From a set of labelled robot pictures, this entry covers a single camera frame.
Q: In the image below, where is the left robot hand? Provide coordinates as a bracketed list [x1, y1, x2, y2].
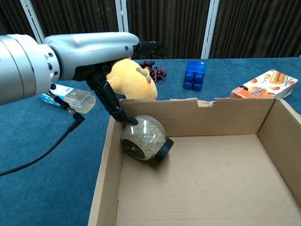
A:
[44, 32, 170, 126]

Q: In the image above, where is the transparent bottle white cap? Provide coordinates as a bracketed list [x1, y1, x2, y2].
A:
[39, 84, 96, 115]

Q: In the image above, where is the round glass grain jar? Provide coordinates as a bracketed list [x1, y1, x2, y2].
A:
[120, 114, 174, 168]

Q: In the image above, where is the orange biscuit box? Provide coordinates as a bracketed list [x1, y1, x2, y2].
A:
[230, 69, 299, 99]

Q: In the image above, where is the open cardboard box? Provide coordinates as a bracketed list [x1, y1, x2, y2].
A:
[88, 97, 301, 226]

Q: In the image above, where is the yellow plush toy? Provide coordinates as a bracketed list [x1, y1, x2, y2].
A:
[106, 58, 158, 101]

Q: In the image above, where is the dark red grape bunch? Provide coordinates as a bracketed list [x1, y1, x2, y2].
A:
[139, 60, 167, 82]

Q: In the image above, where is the dark pleated curtain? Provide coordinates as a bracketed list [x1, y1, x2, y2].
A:
[0, 0, 301, 62]

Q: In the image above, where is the blue toy building block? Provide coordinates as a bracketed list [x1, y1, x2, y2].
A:
[183, 60, 207, 92]

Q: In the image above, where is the blue felt table cover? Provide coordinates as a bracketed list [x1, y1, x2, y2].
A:
[0, 56, 301, 226]

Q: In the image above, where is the white metal frame post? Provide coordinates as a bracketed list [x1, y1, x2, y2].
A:
[20, 0, 45, 44]
[201, 0, 221, 59]
[114, 0, 132, 60]

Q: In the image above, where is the black left hand cable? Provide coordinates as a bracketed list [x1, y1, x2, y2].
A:
[0, 83, 86, 177]

